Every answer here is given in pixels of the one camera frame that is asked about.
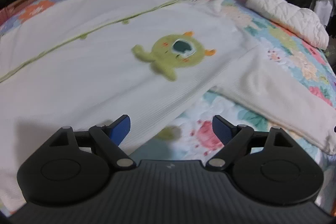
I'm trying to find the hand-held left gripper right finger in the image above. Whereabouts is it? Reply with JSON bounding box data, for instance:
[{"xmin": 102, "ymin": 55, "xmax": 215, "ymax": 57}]
[{"xmin": 206, "ymin": 115, "xmax": 295, "ymax": 168}]

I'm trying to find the cream quilted blanket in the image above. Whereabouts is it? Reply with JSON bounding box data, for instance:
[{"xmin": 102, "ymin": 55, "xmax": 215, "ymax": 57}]
[{"xmin": 241, "ymin": 0, "xmax": 330, "ymax": 50}]

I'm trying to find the floral quilted bed cover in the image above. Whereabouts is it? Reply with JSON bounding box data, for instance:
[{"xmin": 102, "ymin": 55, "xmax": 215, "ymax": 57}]
[{"xmin": 0, "ymin": 0, "xmax": 336, "ymax": 184}]

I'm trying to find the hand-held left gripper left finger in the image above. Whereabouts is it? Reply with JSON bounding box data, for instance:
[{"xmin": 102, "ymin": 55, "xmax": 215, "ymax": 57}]
[{"xmin": 49, "ymin": 114, "xmax": 136, "ymax": 168}]

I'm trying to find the cream cardigan with green monster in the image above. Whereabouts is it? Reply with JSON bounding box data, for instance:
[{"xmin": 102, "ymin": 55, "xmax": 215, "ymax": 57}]
[{"xmin": 0, "ymin": 0, "xmax": 336, "ymax": 216}]

